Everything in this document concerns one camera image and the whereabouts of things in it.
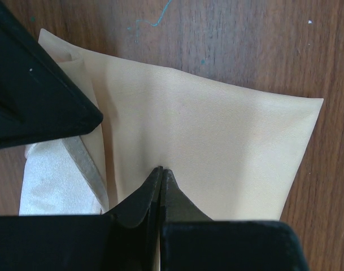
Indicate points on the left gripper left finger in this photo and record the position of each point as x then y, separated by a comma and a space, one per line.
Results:
124, 238

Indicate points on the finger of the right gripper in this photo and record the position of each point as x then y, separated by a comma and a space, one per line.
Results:
38, 101

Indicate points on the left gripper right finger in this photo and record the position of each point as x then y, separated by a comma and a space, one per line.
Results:
190, 240

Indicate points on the peach satin napkin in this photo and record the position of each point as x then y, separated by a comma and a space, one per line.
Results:
234, 151

